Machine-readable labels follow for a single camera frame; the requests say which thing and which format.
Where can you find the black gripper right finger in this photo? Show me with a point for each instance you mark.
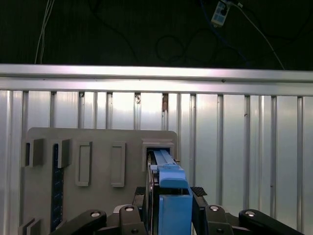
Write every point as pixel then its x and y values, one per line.
pixel 212 220

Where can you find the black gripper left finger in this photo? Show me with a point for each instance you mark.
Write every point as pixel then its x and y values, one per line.
pixel 127 220

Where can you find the hard disk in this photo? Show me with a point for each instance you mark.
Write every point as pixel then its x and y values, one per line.
pixel 173 210

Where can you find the RAM stick on rack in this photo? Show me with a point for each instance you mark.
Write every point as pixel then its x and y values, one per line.
pixel 58 186

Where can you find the grey parts rack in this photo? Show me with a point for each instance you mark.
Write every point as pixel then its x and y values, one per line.
pixel 102 137

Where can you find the white power strip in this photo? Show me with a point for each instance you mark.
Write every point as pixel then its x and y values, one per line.
pixel 219 13

